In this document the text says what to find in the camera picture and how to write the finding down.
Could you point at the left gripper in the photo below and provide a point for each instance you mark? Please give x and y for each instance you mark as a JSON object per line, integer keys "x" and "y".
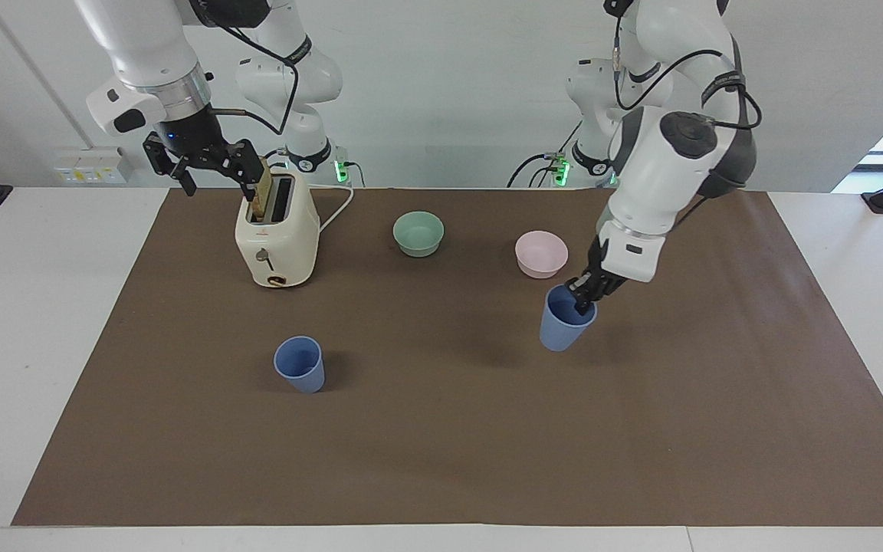
{"x": 599, "y": 277}

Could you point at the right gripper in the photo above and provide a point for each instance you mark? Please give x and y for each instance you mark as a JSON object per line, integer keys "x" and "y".
{"x": 192, "y": 134}

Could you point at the blue plastic cup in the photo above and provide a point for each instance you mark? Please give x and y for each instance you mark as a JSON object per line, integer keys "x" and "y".
{"x": 303, "y": 372}
{"x": 560, "y": 330}

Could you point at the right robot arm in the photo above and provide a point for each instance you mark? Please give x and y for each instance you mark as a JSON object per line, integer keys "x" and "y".
{"x": 142, "y": 46}

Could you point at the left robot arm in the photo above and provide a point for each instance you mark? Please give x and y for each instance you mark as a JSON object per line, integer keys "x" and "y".
{"x": 664, "y": 169}

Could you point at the pink bowl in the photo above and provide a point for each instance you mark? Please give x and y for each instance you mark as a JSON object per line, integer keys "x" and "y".
{"x": 541, "y": 257}

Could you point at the toast slice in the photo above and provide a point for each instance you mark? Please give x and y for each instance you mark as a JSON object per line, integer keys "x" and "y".
{"x": 262, "y": 188}

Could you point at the cream toaster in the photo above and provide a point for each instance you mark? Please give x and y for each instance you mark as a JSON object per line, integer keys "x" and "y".
{"x": 280, "y": 245}

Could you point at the green bowl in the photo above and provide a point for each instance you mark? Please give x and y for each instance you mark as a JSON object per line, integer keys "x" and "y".
{"x": 418, "y": 234}

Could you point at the white wall socket panel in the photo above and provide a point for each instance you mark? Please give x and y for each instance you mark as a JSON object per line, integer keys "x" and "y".
{"x": 93, "y": 166}

